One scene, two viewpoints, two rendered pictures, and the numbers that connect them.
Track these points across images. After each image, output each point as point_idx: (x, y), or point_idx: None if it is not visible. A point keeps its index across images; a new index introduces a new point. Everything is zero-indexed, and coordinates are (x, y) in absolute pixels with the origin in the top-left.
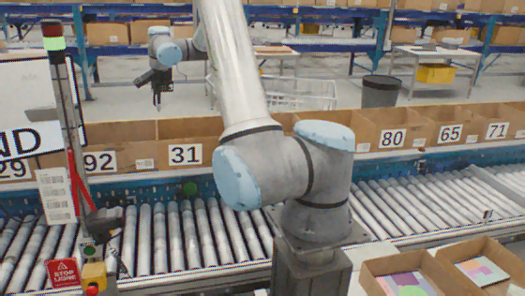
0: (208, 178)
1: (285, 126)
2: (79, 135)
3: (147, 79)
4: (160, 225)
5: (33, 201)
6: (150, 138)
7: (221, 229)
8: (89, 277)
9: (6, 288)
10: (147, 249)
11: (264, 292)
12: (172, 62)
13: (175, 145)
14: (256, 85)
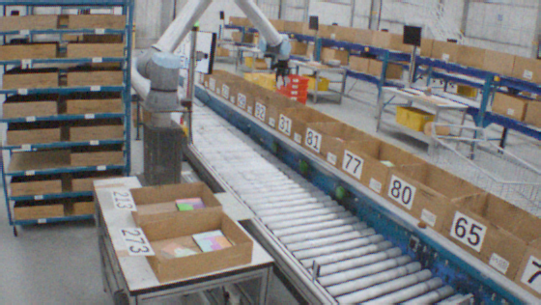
0: (282, 145)
1: None
2: (194, 63)
3: (274, 65)
4: (241, 150)
5: (240, 121)
6: None
7: (244, 163)
8: None
9: None
10: (217, 149)
11: (188, 173)
12: (262, 50)
13: (282, 115)
14: (166, 34)
